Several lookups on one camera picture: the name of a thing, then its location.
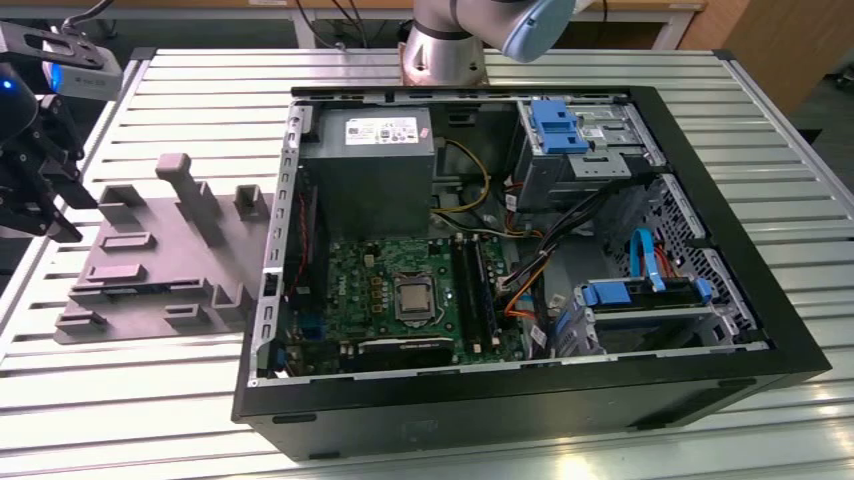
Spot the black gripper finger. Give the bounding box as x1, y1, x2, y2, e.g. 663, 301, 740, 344
0, 147, 85, 245
25, 94, 100, 211

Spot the grey parts rack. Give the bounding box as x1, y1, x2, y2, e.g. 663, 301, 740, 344
53, 152, 279, 346

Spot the black case fan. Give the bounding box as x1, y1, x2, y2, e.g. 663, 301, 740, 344
292, 167, 321, 301

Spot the grey power supply unit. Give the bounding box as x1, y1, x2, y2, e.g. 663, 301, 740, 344
303, 107, 439, 241

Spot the blue VGA port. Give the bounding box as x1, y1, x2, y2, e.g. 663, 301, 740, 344
264, 344, 293, 377

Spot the green motherboard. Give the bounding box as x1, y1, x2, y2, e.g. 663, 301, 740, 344
289, 234, 528, 374

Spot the black CPU socket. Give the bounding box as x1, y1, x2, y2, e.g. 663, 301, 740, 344
388, 271, 443, 327

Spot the silver CPU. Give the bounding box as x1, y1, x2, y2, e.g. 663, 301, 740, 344
397, 285, 433, 312

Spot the black graphics card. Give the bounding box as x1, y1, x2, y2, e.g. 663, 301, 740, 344
336, 333, 455, 374

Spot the blue disk carrier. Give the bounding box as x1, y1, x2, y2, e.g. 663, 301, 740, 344
583, 278, 714, 309
529, 99, 593, 155

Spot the silver disk bay cage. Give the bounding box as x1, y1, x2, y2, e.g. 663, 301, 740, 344
572, 277, 739, 356
516, 97, 668, 214

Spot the black PC case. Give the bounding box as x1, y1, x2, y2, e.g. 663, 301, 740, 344
229, 84, 834, 461

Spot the wooden desk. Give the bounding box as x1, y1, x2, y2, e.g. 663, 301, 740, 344
112, 0, 710, 51

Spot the wooden cabinet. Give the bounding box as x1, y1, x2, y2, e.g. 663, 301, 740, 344
676, 0, 854, 119

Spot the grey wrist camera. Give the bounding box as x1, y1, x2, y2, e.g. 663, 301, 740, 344
40, 44, 126, 101

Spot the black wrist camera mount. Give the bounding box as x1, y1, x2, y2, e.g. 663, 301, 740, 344
0, 19, 116, 71

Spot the red black twisted wire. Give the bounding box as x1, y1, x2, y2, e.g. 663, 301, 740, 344
284, 191, 316, 302

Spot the yellow wire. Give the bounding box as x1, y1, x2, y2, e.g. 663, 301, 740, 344
429, 139, 492, 216

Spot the red orange wire bundle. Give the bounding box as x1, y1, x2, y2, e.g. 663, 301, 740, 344
499, 172, 545, 239

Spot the black wire bundle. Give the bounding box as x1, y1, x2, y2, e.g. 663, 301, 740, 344
532, 182, 646, 281

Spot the blue flat data wire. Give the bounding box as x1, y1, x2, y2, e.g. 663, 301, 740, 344
628, 227, 668, 294

